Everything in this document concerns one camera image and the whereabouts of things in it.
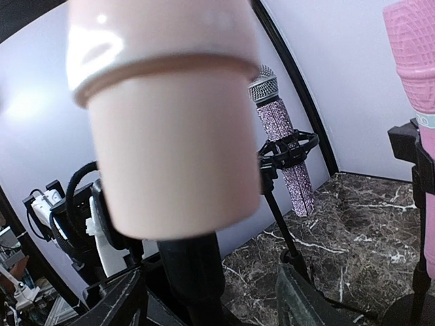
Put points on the black round-base mic stand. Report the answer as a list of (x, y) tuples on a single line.
[(194, 271)]

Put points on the right pink microphone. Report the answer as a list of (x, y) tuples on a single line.
[(410, 30)]

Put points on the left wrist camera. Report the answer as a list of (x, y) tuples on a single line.
[(77, 220)]

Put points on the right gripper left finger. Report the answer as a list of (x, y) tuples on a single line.
[(125, 304)]

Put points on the large pale pink microphone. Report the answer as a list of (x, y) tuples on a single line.
[(165, 86)]

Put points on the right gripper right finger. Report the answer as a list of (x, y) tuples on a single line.
[(298, 303)]

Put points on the rhinestone silver-head microphone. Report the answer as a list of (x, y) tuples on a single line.
[(264, 92)]

